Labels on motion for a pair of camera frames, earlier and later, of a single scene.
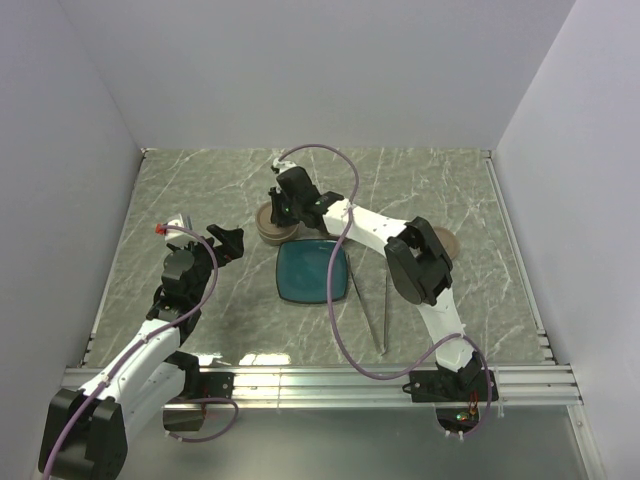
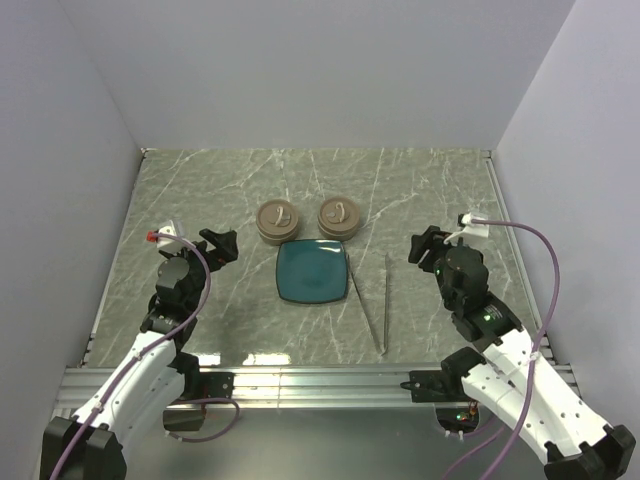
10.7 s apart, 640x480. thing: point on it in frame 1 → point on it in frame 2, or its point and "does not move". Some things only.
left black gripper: [231, 240] does not move
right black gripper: [277, 197] → [433, 239]
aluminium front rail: [369, 385] does not move
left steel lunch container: [276, 235] does not move
